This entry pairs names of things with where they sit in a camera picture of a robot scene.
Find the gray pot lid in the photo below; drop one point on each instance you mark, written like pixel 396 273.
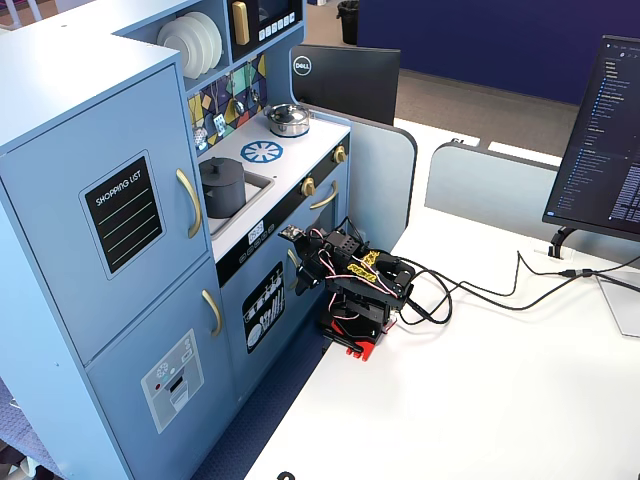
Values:
pixel 220 171

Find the blue oven door with window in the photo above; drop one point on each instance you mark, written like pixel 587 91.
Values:
pixel 325 220

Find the red table clamp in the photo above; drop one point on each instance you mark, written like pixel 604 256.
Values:
pixel 361 350

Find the steel ladle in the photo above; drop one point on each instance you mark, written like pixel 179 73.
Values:
pixel 239 106

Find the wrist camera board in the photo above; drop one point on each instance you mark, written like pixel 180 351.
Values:
pixel 291 233

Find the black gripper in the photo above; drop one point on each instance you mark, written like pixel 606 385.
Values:
pixel 306 274

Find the blue dishwasher door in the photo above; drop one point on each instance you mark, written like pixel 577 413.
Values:
pixel 240 330

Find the white plate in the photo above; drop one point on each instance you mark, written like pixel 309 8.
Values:
pixel 176 47
pixel 202 40
pixel 216 37

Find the steel slotted spatula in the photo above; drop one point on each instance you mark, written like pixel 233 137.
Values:
pixel 219 123

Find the steel skimmer spoon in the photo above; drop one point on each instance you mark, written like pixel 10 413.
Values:
pixel 200 136

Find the blue wooden toy kitchen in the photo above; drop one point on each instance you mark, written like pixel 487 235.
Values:
pixel 50 55

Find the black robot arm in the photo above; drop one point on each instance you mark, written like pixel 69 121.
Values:
pixel 365 295

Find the monitor showing dark screen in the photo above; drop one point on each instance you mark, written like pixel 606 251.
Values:
pixel 600 150

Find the black Dell monitor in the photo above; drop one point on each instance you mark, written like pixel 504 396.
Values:
pixel 350 82

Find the gray cooking pot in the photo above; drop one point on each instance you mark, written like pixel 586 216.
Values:
pixel 226 200

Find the shiny steel pot lid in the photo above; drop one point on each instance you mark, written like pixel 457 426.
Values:
pixel 286 113

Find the small steel spoon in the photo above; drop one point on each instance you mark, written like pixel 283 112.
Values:
pixel 254 95

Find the gray monitor stand base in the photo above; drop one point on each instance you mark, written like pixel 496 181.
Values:
pixel 622 305

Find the black trash bin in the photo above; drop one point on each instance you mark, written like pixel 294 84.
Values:
pixel 349 22

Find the black shopping list board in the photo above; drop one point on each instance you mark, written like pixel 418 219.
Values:
pixel 123 215

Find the black microwave door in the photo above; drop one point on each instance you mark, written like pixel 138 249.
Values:
pixel 265 25

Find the gray sink basin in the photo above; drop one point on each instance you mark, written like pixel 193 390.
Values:
pixel 255 192

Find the blue fridge door with dispenser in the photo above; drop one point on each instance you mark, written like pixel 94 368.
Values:
pixel 125 345

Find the blue fridge door with board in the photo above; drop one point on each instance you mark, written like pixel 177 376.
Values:
pixel 50 225

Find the gold stove knob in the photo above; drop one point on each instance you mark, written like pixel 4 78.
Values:
pixel 308 186
pixel 340 154

